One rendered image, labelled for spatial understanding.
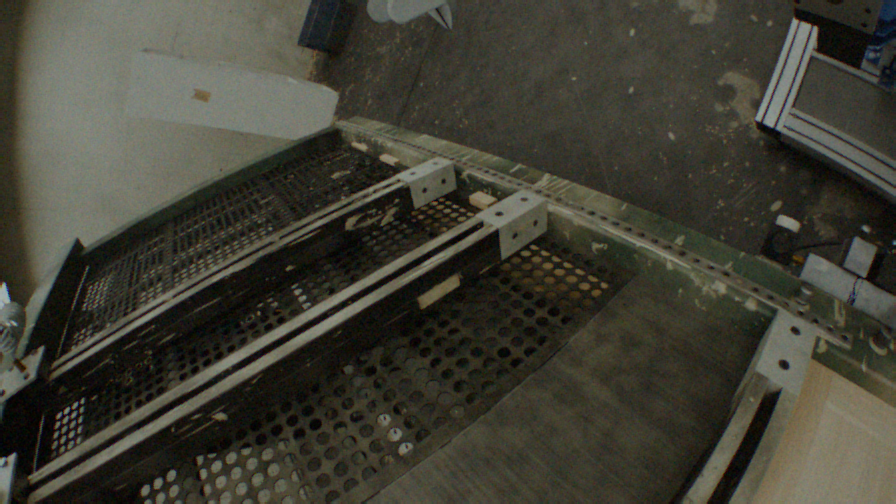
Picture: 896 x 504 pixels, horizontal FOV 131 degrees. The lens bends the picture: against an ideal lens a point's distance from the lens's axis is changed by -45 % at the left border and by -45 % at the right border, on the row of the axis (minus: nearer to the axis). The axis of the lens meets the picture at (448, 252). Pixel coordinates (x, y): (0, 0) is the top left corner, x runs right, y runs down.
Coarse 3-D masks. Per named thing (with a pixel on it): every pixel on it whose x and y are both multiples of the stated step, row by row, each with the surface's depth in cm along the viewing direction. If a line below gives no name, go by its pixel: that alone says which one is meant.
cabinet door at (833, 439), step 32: (832, 384) 30; (800, 416) 29; (832, 416) 28; (864, 416) 25; (800, 448) 27; (832, 448) 25; (864, 448) 23; (768, 480) 25; (800, 480) 24; (832, 480) 22; (864, 480) 20
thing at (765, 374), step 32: (800, 320) 34; (768, 352) 32; (800, 352) 31; (768, 384) 30; (800, 384) 28; (736, 416) 28; (768, 416) 28; (736, 448) 25; (768, 448) 24; (704, 480) 24; (736, 480) 24
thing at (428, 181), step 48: (384, 192) 77; (432, 192) 85; (288, 240) 68; (336, 240) 74; (192, 288) 60; (240, 288) 64; (0, 336) 37; (96, 336) 52; (144, 336) 55; (48, 384) 43; (96, 384) 50
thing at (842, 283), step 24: (768, 240) 49; (792, 240) 46; (768, 264) 45; (816, 264) 43; (840, 264) 41; (864, 264) 36; (888, 264) 32; (816, 288) 39; (840, 288) 40; (864, 288) 37; (888, 288) 32; (864, 312) 36; (888, 312) 33
